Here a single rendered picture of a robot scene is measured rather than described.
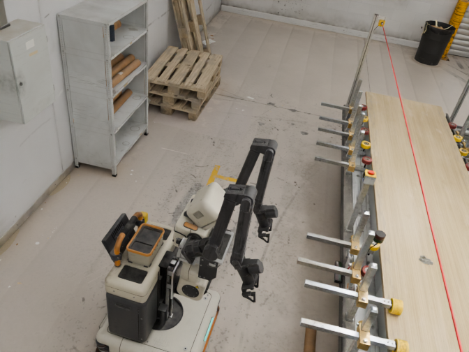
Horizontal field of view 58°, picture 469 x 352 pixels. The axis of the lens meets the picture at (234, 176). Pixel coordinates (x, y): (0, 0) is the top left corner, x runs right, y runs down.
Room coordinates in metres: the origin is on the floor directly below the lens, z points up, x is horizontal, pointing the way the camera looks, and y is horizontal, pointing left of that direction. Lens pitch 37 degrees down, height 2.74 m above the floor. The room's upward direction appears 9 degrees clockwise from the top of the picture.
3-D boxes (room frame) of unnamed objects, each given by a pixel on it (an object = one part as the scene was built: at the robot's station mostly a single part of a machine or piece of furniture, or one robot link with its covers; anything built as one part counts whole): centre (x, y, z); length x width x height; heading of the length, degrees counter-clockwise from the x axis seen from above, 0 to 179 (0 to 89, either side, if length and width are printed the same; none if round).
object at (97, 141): (3.84, 1.36, 0.78); 0.90 x 0.45 x 1.55; 173
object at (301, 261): (1.78, -0.67, 0.84); 0.43 x 0.03 x 0.04; 83
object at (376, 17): (4.34, -1.16, 1.20); 0.15 x 0.12 x 1.00; 173
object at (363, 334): (1.29, -0.75, 0.95); 0.14 x 0.06 x 0.05; 173
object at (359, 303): (1.53, -0.78, 0.95); 0.14 x 0.06 x 0.05; 173
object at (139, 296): (1.72, 0.43, 0.59); 0.55 x 0.34 x 0.83; 170
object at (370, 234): (1.80, -0.81, 0.93); 0.04 x 0.04 x 0.48; 83
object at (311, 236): (2.02, -0.74, 0.84); 0.43 x 0.03 x 0.04; 83
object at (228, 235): (1.65, 0.05, 0.99); 0.28 x 0.16 x 0.22; 170
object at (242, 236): (1.41, -0.07, 1.41); 0.11 x 0.06 x 0.43; 170
